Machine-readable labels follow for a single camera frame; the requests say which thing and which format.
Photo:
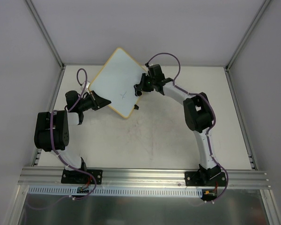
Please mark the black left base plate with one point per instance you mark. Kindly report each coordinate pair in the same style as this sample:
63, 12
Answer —
75, 177

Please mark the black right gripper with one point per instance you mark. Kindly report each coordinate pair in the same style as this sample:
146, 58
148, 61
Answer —
143, 82

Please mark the left aluminium frame post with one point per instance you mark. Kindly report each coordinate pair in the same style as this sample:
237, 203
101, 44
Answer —
40, 24

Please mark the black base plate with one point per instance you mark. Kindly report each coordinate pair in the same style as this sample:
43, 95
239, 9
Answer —
75, 177
192, 178

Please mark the white slotted cable duct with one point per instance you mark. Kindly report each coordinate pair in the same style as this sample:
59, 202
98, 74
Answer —
117, 191

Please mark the right aluminium frame post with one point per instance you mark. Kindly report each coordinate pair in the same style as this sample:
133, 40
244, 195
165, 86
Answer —
248, 33

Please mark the yellow framed whiteboard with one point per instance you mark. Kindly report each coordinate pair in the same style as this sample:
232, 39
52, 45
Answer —
115, 82

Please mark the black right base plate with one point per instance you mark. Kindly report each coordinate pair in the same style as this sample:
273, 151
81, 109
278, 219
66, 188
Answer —
192, 178

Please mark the aluminium frame post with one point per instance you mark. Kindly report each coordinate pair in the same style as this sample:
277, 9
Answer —
40, 24
248, 33

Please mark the aluminium mounting rail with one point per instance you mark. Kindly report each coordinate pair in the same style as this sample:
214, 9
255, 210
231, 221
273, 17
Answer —
144, 178

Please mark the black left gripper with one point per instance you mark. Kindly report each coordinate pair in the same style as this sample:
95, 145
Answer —
94, 100

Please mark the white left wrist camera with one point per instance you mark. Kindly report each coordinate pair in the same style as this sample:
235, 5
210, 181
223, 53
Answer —
85, 86

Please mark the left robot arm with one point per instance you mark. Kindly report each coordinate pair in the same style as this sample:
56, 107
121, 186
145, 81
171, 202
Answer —
52, 128

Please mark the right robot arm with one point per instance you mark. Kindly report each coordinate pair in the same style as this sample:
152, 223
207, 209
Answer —
199, 117

